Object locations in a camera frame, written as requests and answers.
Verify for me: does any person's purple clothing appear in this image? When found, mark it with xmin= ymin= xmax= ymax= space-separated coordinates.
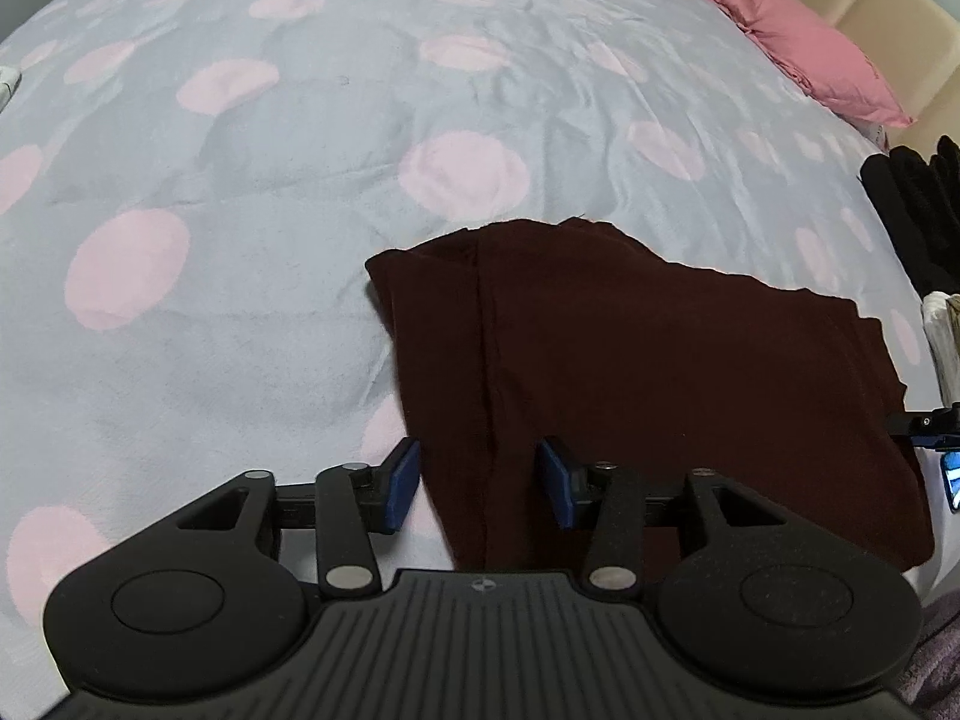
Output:
xmin=910 ymin=591 xmax=960 ymax=720

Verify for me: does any beige padded headboard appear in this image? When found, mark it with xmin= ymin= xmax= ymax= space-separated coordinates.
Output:
xmin=763 ymin=0 xmax=960 ymax=156

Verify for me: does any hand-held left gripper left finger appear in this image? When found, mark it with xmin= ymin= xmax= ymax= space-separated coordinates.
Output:
xmin=175 ymin=436 xmax=423 ymax=602

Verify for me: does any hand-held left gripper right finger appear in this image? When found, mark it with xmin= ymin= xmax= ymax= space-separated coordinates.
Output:
xmin=533 ymin=435 xmax=790 ymax=602

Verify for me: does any maroon garment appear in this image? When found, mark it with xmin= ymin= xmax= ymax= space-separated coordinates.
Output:
xmin=364 ymin=216 xmax=938 ymax=572

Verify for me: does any black clothing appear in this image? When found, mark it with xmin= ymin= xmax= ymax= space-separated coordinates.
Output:
xmin=858 ymin=135 xmax=960 ymax=295

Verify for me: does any bed with pink-dotted grey sheet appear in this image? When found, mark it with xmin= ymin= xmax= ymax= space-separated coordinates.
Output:
xmin=0 ymin=0 xmax=960 ymax=692

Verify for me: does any pink pillow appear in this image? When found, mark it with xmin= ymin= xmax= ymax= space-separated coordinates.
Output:
xmin=670 ymin=0 xmax=920 ymax=129

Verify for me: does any white garment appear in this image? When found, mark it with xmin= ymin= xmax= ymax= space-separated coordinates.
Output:
xmin=920 ymin=292 xmax=960 ymax=392

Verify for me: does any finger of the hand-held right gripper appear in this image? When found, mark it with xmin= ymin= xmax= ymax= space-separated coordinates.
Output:
xmin=884 ymin=403 xmax=960 ymax=452

